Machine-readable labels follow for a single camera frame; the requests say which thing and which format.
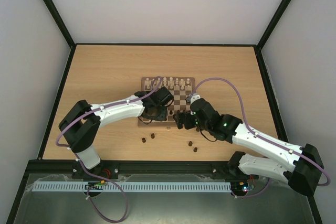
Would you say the grey slotted cable duct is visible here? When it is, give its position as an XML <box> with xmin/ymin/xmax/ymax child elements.
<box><xmin>31</xmin><ymin>182</ymin><xmax>231</xmax><ymax>193</ymax></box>

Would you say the wooden chess board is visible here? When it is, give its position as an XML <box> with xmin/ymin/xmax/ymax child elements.
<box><xmin>138</xmin><ymin>90</ymin><xmax>192</xmax><ymax>129</ymax></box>

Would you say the white chess piece row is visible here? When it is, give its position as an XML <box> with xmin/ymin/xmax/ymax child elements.
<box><xmin>141</xmin><ymin>77</ymin><xmax>195</xmax><ymax>91</ymax></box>

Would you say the black aluminium frame rail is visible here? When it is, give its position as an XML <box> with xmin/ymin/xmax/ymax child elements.
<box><xmin>26</xmin><ymin>159</ymin><xmax>305</xmax><ymax>180</ymax></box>

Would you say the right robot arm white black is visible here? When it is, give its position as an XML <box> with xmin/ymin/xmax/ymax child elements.
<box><xmin>173</xmin><ymin>95</ymin><xmax>324</xmax><ymax>196</ymax></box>

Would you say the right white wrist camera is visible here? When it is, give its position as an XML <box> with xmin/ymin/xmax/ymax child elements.
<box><xmin>185</xmin><ymin>93</ymin><xmax>201</xmax><ymax>104</ymax></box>

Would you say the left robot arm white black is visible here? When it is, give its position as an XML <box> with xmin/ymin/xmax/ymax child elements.
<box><xmin>59</xmin><ymin>87</ymin><xmax>174</xmax><ymax>169</ymax></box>

